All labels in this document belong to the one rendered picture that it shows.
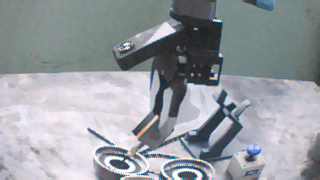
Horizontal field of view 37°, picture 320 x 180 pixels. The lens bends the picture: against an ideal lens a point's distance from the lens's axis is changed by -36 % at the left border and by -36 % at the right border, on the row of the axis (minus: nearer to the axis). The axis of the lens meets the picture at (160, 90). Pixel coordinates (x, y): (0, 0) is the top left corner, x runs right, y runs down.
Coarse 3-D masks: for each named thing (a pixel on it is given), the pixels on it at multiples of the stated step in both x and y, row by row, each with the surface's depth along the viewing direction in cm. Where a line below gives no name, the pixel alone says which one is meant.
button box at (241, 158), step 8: (240, 152) 123; (232, 160) 123; (240, 160) 120; (248, 160) 120; (256, 160) 120; (264, 160) 120; (232, 168) 122; (240, 168) 118; (248, 168) 118; (256, 168) 119; (232, 176) 121; (240, 176) 118; (248, 176) 120; (256, 176) 121
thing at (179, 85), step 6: (180, 66) 104; (180, 72) 103; (174, 78) 104; (180, 78) 103; (174, 84) 104; (180, 84) 103; (186, 84) 104; (174, 90) 104; (180, 90) 103; (186, 90) 104; (174, 96) 104; (180, 96) 104; (174, 102) 104; (180, 102) 104; (174, 108) 105; (174, 114) 106
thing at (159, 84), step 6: (156, 72) 110; (156, 78) 110; (162, 78) 109; (156, 84) 110; (162, 84) 109; (150, 90) 112; (156, 90) 110; (162, 90) 109; (150, 96) 112; (156, 96) 110; (162, 96) 110; (150, 102) 112; (156, 102) 110; (162, 102) 111; (150, 108) 112; (156, 108) 111; (162, 108) 113
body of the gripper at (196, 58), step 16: (176, 16) 101; (192, 32) 103; (208, 32) 104; (176, 48) 103; (192, 48) 105; (208, 48) 105; (160, 64) 107; (176, 64) 103; (192, 64) 104; (208, 64) 104; (192, 80) 106; (208, 80) 106
